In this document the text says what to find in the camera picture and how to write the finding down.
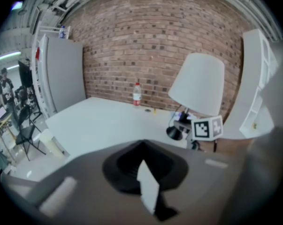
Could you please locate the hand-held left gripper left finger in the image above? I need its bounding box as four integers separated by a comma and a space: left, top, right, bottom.
33, 139, 156, 225

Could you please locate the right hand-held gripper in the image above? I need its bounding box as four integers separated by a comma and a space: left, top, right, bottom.
174, 115, 224, 152

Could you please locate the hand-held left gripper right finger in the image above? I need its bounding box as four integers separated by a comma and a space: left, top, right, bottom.
143, 139, 248, 225

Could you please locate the white table lamp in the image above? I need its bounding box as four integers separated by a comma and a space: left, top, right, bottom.
166, 52, 225, 141

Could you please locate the white shelf unit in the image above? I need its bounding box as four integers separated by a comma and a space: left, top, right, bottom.
222, 29, 283, 141

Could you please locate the white table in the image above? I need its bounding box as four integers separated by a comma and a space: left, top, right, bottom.
45, 97, 191, 159

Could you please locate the red label water bottle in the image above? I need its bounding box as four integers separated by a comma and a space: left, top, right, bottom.
132, 82, 142, 109

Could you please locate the black folding chair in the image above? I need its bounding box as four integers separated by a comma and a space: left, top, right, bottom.
15, 105, 47, 162

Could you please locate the black monitor screen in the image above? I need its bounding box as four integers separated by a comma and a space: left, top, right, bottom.
17, 60, 34, 89

